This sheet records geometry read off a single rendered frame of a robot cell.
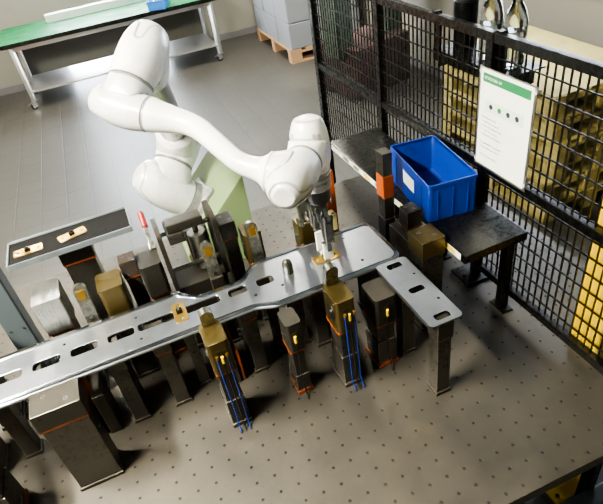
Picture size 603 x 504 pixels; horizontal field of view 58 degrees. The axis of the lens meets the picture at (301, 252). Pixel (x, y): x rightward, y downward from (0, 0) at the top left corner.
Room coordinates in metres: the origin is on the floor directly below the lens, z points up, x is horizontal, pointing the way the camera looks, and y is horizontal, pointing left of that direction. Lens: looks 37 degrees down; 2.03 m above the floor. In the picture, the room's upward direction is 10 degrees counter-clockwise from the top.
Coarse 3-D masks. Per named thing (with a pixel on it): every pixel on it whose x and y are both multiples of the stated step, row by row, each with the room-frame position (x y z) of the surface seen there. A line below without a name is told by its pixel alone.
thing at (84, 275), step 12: (72, 252) 1.39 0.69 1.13; (84, 252) 1.39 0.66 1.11; (72, 264) 1.38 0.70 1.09; (84, 264) 1.39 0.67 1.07; (96, 264) 1.40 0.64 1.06; (72, 276) 1.38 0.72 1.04; (84, 276) 1.39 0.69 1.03; (96, 288) 1.39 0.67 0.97; (96, 300) 1.39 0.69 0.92; (120, 336) 1.39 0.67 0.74
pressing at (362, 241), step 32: (288, 256) 1.35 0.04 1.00; (352, 256) 1.29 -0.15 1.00; (384, 256) 1.27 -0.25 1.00; (224, 288) 1.24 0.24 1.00; (256, 288) 1.22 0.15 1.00; (288, 288) 1.20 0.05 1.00; (320, 288) 1.18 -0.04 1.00; (128, 320) 1.18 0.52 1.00; (192, 320) 1.13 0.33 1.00; (224, 320) 1.12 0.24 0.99; (32, 352) 1.11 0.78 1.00; (64, 352) 1.09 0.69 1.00; (96, 352) 1.07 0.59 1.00; (128, 352) 1.05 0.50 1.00; (0, 384) 1.01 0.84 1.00; (32, 384) 0.99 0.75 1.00
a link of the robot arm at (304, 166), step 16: (144, 112) 1.44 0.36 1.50; (160, 112) 1.44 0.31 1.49; (176, 112) 1.44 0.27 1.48; (144, 128) 1.44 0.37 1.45; (160, 128) 1.43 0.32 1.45; (176, 128) 1.42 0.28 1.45; (192, 128) 1.39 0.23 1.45; (208, 128) 1.36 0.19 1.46; (208, 144) 1.31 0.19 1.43; (224, 144) 1.28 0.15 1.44; (224, 160) 1.25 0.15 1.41; (240, 160) 1.21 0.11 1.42; (256, 160) 1.20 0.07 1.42; (272, 160) 1.17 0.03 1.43; (288, 160) 1.16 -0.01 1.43; (304, 160) 1.17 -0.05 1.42; (320, 160) 1.22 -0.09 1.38; (256, 176) 1.18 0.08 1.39; (272, 176) 1.12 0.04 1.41; (288, 176) 1.11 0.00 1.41; (304, 176) 1.12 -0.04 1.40; (272, 192) 1.10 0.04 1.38; (288, 192) 1.09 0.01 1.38; (304, 192) 1.10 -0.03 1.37; (288, 208) 1.10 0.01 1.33
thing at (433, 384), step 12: (444, 312) 1.01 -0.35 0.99; (444, 324) 0.97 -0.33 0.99; (432, 336) 0.99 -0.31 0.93; (444, 336) 0.97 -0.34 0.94; (432, 348) 0.99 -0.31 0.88; (444, 348) 0.97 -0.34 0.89; (432, 360) 0.99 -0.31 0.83; (444, 360) 0.97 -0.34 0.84; (432, 372) 0.99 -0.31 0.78; (444, 372) 0.97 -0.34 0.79; (432, 384) 0.99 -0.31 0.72; (444, 384) 0.97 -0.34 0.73
